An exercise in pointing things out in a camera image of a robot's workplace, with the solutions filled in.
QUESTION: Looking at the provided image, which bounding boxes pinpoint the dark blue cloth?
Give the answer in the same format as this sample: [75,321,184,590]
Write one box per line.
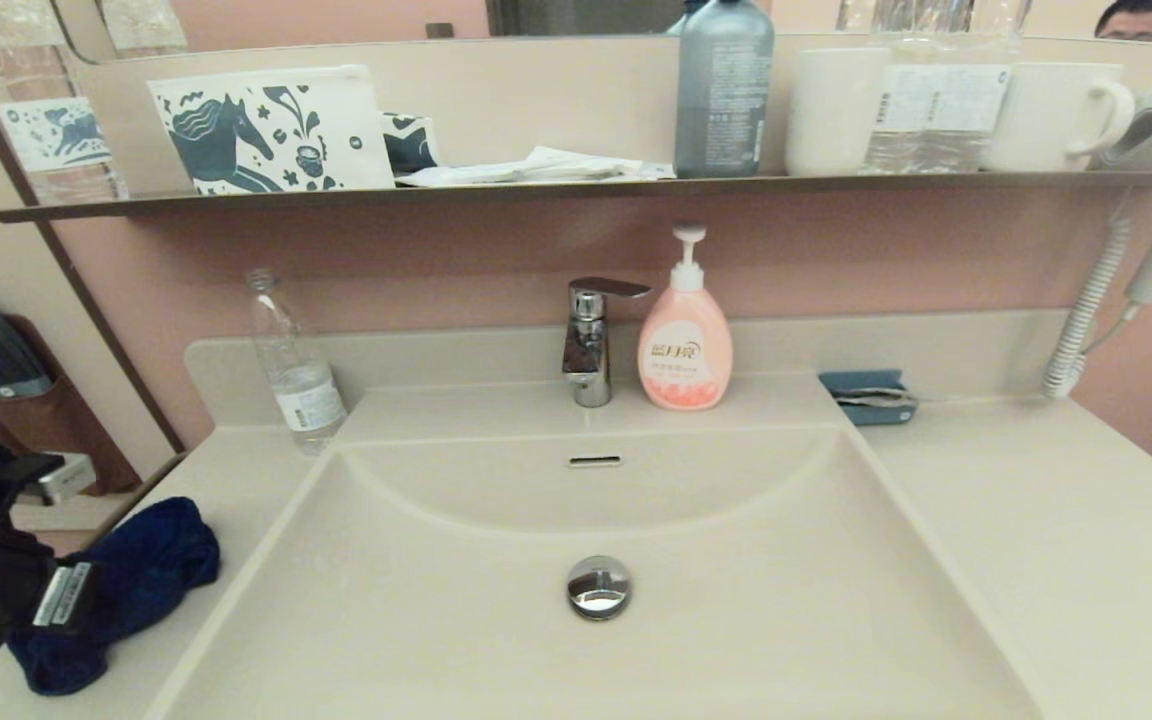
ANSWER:
[6,497,222,698]

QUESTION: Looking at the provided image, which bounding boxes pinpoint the small clear plastic water bottle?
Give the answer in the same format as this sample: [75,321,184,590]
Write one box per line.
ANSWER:
[244,267,349,456]

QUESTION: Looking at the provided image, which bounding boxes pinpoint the chrome sink faucet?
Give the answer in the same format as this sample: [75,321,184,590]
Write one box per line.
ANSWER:
[564,277,653,409]

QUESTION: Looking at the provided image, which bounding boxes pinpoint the chrome sink drain stopper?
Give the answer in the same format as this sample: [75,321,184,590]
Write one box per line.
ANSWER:
[566,556,632,621]

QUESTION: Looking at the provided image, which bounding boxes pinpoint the beige wash basin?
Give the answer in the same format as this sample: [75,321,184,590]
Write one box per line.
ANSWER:
[146,380,1052,720]

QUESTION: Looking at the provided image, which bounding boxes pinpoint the large horse print pouch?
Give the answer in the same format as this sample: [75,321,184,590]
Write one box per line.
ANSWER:
[146,64,397,195]

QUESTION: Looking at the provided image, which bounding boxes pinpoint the small blue print pouch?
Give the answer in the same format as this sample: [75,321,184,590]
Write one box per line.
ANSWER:
[381,111,442,177]

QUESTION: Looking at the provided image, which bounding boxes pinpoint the white paper packets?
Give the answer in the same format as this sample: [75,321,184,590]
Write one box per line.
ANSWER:
[396,145,679,188]

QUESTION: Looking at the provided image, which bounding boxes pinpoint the pink pump soap bottle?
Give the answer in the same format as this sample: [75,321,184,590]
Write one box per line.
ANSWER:
[638,222,735,412]

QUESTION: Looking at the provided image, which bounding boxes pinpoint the grey plastic bottle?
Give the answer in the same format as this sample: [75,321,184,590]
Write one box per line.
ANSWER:
[675,0,777,180]

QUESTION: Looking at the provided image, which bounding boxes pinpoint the blue small package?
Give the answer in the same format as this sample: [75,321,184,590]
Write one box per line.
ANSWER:
[818,370,919,428]

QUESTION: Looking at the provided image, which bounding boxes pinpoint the silver wrapped amenity packet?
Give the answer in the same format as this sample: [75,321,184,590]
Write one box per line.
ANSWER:
[833,388,922,411]

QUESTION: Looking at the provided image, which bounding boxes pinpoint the clear water bottle white label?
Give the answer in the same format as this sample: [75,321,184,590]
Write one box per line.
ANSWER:
[861,0,1035,176]

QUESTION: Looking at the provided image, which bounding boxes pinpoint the person's head with dark hair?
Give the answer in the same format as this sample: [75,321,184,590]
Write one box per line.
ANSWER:
[1094,0,1152,43]

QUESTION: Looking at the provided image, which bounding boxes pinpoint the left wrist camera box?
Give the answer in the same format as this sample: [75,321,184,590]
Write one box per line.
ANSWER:
[36,455,97,506]

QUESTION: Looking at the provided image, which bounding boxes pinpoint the wall mirror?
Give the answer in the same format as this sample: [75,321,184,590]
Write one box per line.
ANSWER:
[51,0,1152,66]

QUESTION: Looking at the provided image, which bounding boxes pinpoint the dark metal wall shelf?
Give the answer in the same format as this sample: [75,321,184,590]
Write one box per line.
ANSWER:
[0,170,1152,223]

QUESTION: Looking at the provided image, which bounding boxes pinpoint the white cup without handle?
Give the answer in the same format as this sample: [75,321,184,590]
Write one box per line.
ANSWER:
[786,47,892,178]

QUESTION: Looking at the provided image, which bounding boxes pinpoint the white coiled dryer cord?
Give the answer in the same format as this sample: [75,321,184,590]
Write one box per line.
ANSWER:
[1041,215,1137,401]

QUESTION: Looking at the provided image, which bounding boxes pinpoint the white ribbed mug with handle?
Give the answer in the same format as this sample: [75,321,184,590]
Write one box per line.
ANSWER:
[981,62,1137,174]

